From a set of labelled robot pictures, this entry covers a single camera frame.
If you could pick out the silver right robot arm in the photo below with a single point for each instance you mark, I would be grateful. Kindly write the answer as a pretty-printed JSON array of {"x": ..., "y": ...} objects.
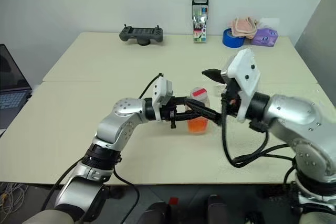
[{"x": 294, "y": 113}]

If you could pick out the marker pen pack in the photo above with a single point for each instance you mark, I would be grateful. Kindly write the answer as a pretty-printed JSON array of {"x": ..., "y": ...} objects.
[{"x": 200, "y": 24}]

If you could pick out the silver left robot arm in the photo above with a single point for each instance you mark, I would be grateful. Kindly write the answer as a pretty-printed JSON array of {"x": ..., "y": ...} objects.
[{"x": 126, "y": 111}]

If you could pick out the dark rounded shape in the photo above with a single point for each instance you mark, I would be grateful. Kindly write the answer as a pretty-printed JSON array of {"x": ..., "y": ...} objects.
[
  {"x": 218, "y": 208},
  {"x": 156, "y": 213}
]

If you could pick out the blue tape roll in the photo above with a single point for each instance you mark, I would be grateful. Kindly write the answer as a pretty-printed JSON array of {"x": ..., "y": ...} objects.
[{"x": 231, "y": 41}]

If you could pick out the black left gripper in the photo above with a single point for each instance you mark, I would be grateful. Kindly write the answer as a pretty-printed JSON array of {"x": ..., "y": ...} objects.
[{"x": 168, "y": 110}]

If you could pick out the dark laptop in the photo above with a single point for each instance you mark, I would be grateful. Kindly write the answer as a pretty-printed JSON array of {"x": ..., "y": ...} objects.
[{"x": 10, "y": 77}]

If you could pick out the clear bottle with orange drink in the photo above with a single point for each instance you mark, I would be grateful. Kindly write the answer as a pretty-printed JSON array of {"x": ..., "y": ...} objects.
[{"x": 197, "y": 127}]

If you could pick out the purple tissue pack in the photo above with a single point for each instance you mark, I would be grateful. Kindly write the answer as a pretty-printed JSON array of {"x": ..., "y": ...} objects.
[{"x": 265, "y": 37}]

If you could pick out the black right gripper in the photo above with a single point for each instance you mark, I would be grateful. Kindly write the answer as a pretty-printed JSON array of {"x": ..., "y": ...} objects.
[{"x": 231, "y": 90}]

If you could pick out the pink folded cloth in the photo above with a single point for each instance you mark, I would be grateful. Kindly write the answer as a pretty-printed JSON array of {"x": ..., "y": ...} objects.
[{"x": 244, "y": 27}]

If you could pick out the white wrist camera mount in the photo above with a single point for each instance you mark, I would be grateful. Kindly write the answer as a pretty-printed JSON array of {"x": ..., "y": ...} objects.
[
  {"x": 161, "y": 90},
  {"x": 244, "y": 69}
]

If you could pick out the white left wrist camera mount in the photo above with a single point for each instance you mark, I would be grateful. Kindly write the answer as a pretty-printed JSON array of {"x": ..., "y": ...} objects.
[{"x": 161, "y": 90}]

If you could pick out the dark grey handheld controller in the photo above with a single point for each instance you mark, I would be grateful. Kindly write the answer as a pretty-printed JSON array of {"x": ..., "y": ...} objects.
[{"x": 141, "y": 33}]

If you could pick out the small red square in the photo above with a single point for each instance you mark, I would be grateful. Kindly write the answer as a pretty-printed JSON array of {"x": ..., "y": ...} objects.
[{"x": 173, "y": 200}]

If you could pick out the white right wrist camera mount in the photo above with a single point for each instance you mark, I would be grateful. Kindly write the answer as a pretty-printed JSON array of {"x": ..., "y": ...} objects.
[{"x": 244, "y": 69}]

